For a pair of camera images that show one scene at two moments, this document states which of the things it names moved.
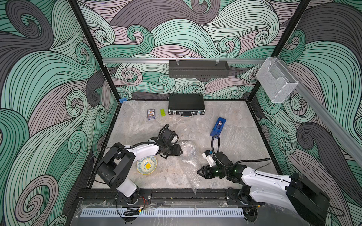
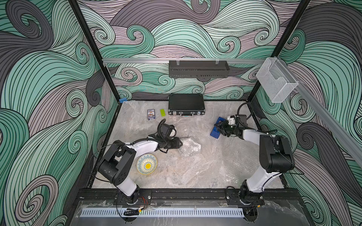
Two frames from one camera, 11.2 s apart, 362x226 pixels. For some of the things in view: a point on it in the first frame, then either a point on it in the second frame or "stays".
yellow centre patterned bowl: (147, 166) stays
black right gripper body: (214, 171) to (226, 129)
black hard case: (186, 105) stays
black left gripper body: (172, 150) to (171, 143)
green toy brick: (162, 112) stays
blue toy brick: (124, 99) stays
